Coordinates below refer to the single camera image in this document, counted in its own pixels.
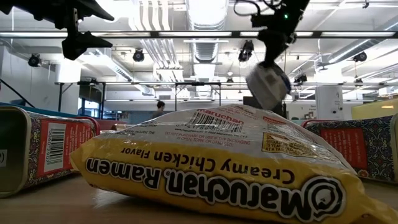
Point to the white square pillar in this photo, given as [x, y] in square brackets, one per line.
[329, 102]

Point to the silver ceiling air duct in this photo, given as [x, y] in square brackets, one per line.
[206, 12]

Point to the yellow plastic tray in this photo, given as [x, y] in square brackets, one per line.
[373, 110]

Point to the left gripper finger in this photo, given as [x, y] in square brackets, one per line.
[93, 12]
[81, 45]

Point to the round silver can white label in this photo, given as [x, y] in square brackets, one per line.
[267, 87]

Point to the person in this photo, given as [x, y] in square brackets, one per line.
[160, 107]

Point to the distant black rig frame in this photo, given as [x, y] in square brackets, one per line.
[199, 83]
[87, 83]

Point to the yellow Maruchan ramen pack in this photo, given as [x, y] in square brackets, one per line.
[217, 161]

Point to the patterned red-lidded tin with barcode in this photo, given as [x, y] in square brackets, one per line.
[68, 146]

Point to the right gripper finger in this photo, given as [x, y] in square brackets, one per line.
[273, 43]

